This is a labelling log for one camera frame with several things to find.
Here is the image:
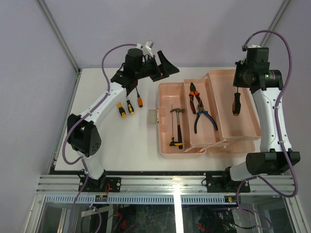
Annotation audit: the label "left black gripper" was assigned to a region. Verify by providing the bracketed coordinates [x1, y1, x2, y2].
[135, 50, 178, 82]

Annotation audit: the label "long black orange screwdriver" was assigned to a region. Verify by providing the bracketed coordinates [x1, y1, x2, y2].
[232, 87, 241, 116]

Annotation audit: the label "orange black pliers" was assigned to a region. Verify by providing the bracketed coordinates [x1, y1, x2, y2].
[189, 82, 204, 115]

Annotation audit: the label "claw hammer black handle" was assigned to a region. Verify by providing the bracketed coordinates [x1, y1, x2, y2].
[169, 108, 185, 150]

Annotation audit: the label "blue handled cutting pliers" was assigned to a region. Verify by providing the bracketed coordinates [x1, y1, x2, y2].
[193, 99, 219, 134]

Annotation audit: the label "pink plastic tool box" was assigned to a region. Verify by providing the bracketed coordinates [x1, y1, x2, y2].
[149, 69, 261, 158]

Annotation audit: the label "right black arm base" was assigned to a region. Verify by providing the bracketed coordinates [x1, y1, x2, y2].
[201, 167, 241, 193]

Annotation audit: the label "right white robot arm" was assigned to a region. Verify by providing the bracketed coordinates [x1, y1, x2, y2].
[221, 45, 300, 192]

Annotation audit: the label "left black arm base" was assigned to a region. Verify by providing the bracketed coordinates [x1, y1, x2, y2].
[82, 170, 121, 194]

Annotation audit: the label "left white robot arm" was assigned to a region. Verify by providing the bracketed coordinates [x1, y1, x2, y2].
[64, 45, 179, 192]

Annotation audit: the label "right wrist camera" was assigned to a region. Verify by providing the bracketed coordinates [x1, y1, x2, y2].
[242, 44, 261, 55]

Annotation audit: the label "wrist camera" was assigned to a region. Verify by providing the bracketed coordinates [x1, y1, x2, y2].
[242, 44, 261, 55]
[136, 40, 154, 57]

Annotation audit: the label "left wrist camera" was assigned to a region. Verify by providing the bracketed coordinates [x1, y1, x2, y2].
[136, 40, 154, 57]

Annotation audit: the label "orange handled black screwdriver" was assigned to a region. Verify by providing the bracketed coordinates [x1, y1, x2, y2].
[136, 88, 143, 108]

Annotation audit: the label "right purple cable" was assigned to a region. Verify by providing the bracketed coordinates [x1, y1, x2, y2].
[235, 30, 299, 230]

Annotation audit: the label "purple cable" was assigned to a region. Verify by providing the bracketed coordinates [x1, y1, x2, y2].
[235, 30, 299, 230]
[62, 43, 141, 233]

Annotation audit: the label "right aluminium frame post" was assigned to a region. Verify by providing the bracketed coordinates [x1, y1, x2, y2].
[259, 0, 292, 47]

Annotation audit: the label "aluminium frame post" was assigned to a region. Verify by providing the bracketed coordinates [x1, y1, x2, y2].
[36, 0, 81, 73]
[259, 0, 292, 47]

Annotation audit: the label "left aluminium frame post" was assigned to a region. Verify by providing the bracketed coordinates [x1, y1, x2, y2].
[36, 0, 81, 73]

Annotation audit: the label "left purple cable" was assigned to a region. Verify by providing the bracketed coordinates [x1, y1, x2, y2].
[62, 43, 141, 233]

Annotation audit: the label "aluminium mounting rail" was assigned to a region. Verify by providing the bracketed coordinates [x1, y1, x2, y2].
[36, 175, 294, 195]

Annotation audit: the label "slotted cable duct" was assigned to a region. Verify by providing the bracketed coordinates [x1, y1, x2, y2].
[45, 194, 236, 205]

